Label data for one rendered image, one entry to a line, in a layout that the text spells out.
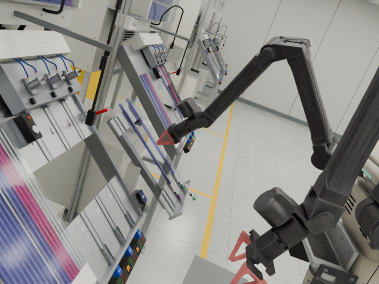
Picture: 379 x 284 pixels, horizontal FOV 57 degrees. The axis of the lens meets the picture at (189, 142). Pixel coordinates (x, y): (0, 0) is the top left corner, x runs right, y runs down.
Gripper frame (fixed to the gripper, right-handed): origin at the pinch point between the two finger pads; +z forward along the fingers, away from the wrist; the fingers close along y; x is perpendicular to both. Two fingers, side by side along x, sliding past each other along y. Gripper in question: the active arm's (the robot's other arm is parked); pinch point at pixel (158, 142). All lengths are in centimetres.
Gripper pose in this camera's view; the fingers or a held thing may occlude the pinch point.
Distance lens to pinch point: 143.7
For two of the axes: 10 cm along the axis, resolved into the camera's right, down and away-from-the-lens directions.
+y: -1.1, 3.0, -9.5
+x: 5.1, 8.4, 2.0
